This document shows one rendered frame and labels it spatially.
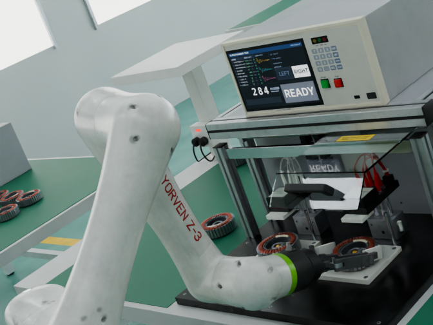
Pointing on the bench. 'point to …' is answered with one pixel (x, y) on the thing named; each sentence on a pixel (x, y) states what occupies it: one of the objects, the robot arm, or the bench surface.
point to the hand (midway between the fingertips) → (354, 250)
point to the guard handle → (309, 189)
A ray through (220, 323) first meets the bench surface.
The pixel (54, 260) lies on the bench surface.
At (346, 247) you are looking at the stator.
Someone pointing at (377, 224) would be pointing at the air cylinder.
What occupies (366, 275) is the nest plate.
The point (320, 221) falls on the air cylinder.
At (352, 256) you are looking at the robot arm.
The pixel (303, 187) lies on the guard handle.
